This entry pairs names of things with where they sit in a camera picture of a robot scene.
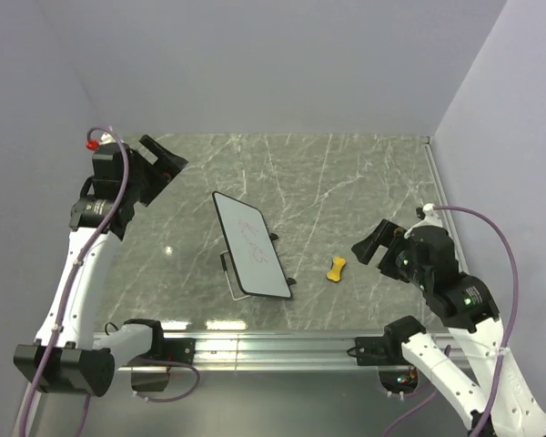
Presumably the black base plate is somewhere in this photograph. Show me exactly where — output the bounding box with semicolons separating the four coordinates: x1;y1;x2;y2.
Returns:
347;336;410;367
129;337;196;365

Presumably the yellow bone-shaped eraser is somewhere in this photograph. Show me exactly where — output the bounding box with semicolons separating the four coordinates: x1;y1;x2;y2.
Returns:
326;257;347;283

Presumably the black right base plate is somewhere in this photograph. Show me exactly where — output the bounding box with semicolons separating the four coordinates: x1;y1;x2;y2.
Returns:
347;336;410;367

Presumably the small whiteboard with black frame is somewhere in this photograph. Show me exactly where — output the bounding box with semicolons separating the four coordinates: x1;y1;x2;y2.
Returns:
212;191;293;300

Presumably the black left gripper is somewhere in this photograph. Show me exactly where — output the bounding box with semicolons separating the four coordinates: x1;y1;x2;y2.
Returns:
123;136;187;207

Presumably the aluminium mounting rail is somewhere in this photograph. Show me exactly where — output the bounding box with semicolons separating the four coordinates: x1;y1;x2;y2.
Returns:
93;330;465;372

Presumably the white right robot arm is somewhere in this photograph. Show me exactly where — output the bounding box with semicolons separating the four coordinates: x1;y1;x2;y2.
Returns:
352;219;546;436

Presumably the wire whiteboard stand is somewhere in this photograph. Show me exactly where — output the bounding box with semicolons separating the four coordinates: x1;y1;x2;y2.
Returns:
219;250;249;301

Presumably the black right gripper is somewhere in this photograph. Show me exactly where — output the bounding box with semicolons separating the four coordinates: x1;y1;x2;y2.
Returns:
350;217;430;287

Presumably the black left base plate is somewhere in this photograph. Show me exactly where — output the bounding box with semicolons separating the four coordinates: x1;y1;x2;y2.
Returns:
129;337;196;365

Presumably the aluminium right edge rail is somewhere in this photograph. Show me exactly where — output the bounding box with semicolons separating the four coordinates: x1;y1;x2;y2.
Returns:
420;136;469;273

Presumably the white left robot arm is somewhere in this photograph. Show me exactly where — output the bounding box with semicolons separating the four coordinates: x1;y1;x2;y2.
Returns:
13;135;187;397

